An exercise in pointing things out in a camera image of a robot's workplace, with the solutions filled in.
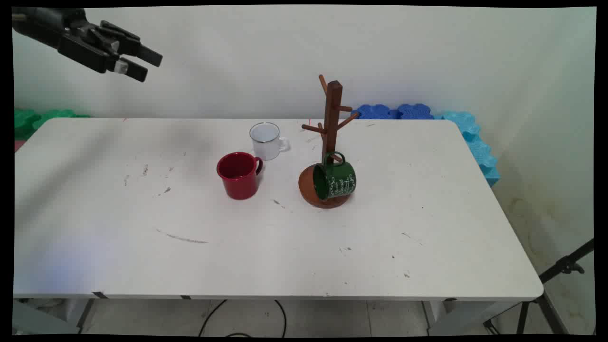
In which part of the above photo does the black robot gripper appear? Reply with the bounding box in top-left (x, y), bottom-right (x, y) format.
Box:
top-left (12, 7), bottom-right (163, 83)

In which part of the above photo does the green enamel mug white print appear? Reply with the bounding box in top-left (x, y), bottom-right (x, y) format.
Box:
top-left (313, 151), bottom-right (357, 200)

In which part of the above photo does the green foam mat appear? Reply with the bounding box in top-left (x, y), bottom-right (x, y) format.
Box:
top-left (14, 109), bottom-right (91, 141)

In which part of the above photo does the red enamel mug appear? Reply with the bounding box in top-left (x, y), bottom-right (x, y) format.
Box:
top-left (217, 152), bottom-right (263, 200)

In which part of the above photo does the brown wooden mug tree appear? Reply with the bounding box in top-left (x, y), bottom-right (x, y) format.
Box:
top-left (298, 74), bottom-right (360, 209)

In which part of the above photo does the grey metal table leg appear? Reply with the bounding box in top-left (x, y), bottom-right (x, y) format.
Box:
top-left (76, 298), bottom-right (96, 333)

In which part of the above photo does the dark blue foam mat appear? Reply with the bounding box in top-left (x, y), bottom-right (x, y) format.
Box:
top-left (397, 104), bottom-right (435, 120)
top-left (351, 104), bottom-right (398, 120)

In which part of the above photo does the light blue foam mat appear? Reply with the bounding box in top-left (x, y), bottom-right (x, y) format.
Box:
top-left (434, 111), bottom-right (500, 187)

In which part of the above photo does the black tripod stand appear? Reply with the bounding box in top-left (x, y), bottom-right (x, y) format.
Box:
top-left (484, 237), bottom-right (595, 335)

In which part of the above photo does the black floor cable loop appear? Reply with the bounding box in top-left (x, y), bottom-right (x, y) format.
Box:
top-left (199, 299), bottom-right (287, 338)

